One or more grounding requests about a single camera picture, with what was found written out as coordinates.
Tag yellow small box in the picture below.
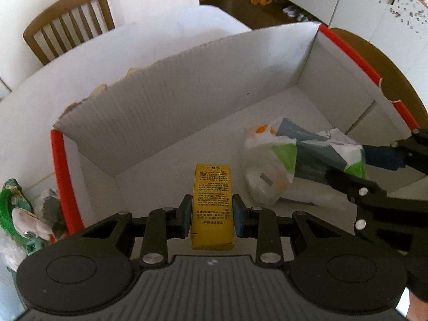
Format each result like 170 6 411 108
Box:
191 165 235 251

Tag white green plastic bag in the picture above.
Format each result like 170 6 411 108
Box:
242 118 366 210

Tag grey fuzzy toy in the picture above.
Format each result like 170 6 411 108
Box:
41 188 67 239

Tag white plush tooth toy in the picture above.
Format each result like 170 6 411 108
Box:
12 208 53 241

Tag right hand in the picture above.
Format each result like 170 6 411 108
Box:
406 291 428 321

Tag near wooden chair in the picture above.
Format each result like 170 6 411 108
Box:
331 28 427 130

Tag wooden chair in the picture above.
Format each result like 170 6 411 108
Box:
23 0 115 65
331 28 427 130

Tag red cardboard box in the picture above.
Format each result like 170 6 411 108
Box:
51 22 427 233

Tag orange slippers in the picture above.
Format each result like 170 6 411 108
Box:
250 0 273 6

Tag far wooden chair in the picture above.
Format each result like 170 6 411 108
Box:
23 0 115 65

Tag white wall cabinets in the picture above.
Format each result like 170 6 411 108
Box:
288 0 427 103

